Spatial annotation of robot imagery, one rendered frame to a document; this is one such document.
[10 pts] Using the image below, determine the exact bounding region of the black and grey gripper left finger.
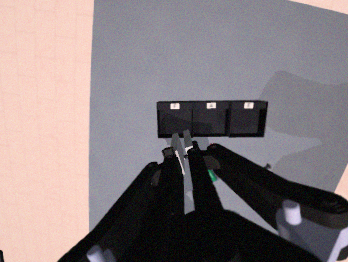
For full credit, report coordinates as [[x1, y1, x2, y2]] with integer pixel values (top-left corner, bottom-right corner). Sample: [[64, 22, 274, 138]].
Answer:
[[57, 133, 185, 262]]

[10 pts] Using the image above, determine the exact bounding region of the green aa battery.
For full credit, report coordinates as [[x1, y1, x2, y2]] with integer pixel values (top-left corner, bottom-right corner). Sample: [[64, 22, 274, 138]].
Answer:
[[208, 170, 217, 182]]

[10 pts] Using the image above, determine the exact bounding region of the black three-compartment bin rack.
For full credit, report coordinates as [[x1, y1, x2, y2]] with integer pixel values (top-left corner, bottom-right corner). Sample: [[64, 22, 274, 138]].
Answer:
[[156, 100, 268, 138]]

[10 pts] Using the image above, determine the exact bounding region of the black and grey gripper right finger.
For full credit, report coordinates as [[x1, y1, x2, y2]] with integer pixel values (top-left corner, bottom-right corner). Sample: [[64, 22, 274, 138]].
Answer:
[[183, 129, 348, 262]]

